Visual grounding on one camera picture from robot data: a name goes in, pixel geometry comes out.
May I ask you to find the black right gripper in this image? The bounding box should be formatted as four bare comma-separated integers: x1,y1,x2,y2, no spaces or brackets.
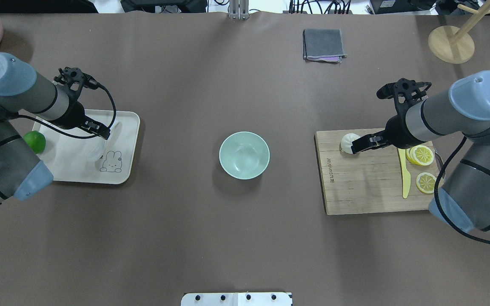
352,78,432,154

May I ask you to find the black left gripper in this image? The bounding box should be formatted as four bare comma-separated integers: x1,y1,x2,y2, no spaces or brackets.
53,67,111,139

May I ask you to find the white steamed bun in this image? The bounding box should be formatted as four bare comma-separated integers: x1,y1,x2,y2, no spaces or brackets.
340,133,361,155

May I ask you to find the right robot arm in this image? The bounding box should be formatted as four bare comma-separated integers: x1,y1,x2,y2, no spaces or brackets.
351,70,490,245

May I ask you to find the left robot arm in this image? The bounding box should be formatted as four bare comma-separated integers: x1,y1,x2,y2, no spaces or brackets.
0,52,111,205

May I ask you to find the mint green bowl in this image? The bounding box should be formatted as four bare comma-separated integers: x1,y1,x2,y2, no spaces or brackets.
219,131,271,180

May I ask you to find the cream rabbit tray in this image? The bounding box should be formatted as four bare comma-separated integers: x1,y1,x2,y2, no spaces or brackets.
32,111,140,184

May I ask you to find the wooden cutting board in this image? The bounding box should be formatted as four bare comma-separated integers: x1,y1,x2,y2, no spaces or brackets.
315,128,438,215

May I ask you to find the yellow plastic knife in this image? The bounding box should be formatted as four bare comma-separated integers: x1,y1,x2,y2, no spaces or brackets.
397,148,411,199

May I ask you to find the lemon slice stack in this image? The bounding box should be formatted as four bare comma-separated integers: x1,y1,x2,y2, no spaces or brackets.
406,145,434,166

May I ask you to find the green lime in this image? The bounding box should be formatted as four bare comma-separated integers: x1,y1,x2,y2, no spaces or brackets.
23,130,46,154

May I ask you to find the grey folded cloth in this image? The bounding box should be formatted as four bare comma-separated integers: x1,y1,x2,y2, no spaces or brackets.
302,28,348,63

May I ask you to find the wooden mug tree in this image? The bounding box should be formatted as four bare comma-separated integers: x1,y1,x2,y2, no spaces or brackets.
427,0,490,64

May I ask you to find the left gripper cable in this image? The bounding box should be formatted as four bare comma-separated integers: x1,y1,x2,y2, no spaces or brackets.
15,79,117,140

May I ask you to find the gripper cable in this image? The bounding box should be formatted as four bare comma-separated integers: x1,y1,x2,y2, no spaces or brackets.
15,79,117,140
433,83,490,250

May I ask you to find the lemon slice near handle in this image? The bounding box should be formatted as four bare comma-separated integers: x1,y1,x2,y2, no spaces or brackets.
415,172,437,194

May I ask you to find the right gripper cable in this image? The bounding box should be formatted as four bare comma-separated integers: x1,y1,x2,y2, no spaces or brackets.
433,83,490,250

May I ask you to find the aluminium frame post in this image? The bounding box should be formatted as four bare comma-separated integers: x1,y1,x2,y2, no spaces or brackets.
228,0,250,20

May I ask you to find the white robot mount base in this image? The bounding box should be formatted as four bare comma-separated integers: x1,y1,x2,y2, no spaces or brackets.
180,291,293,306

